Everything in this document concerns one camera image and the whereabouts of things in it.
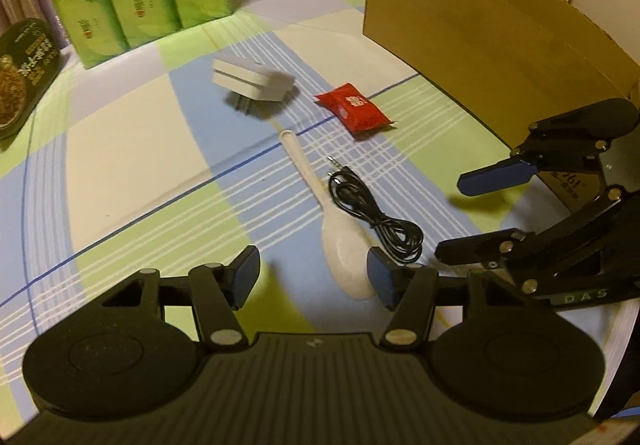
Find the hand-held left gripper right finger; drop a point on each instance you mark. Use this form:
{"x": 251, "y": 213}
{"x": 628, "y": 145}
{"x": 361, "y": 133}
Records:
{"x": 380, "y": 279}

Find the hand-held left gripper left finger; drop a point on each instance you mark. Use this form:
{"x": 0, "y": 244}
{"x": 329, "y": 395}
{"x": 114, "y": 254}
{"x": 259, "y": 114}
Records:
{"x": 245, "y": 275}

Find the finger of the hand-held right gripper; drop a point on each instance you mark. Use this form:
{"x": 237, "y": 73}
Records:
{"x": 495, "y": 177}
{"x": 475, "y": 250}

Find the white plastic spoon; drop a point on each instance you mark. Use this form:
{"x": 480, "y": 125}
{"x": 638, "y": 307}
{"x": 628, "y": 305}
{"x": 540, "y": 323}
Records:
{"x": 345, "y": 250}

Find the cardboard box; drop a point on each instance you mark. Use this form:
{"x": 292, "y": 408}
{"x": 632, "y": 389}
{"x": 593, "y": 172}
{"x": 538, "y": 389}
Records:
{"x": 475, "y": 25}

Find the red snack packet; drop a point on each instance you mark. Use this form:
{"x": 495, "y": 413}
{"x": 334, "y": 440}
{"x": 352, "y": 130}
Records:
{"x": 355, "y": 107}

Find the white power adapter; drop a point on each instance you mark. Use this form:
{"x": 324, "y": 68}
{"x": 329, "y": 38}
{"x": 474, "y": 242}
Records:
{"x": 245, "y": 75}

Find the desktop with checked tablecloth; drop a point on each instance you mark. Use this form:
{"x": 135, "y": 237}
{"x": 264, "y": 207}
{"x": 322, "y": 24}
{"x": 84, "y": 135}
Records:
{"x": 150, "y": 150}

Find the dark food box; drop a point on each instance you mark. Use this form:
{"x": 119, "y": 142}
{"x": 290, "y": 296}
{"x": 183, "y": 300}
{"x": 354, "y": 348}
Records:
{"x": 22, "y": 80}

